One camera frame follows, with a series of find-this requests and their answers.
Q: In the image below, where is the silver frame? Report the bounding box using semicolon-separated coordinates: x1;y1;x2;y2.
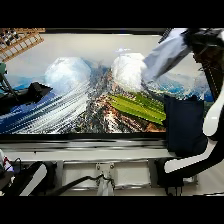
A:
0;133;224;197

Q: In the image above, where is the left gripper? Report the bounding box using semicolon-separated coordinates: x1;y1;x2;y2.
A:
26;81;54;101

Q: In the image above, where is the navy blue garment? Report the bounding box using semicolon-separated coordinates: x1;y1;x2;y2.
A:
162;94;209;158

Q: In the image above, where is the black cable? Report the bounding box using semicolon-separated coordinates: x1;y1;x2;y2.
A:
49;174;115;197

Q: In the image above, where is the light blue shirt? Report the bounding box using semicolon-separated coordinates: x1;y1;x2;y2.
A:
141;29;194;83

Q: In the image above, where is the wooden rack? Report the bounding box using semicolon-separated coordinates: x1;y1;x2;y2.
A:
0;28;46;64

